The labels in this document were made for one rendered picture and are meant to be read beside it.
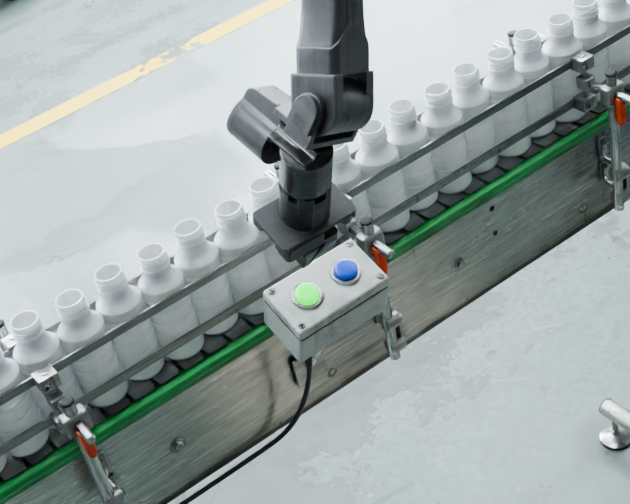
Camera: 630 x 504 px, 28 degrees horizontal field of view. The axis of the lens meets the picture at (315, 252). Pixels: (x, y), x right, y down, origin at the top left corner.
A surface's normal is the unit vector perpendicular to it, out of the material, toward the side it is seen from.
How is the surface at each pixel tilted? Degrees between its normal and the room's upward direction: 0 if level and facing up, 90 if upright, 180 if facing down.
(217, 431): 90
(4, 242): 0
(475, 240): 90
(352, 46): 83
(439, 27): 0
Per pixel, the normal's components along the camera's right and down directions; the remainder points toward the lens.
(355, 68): 0.78, 0.13
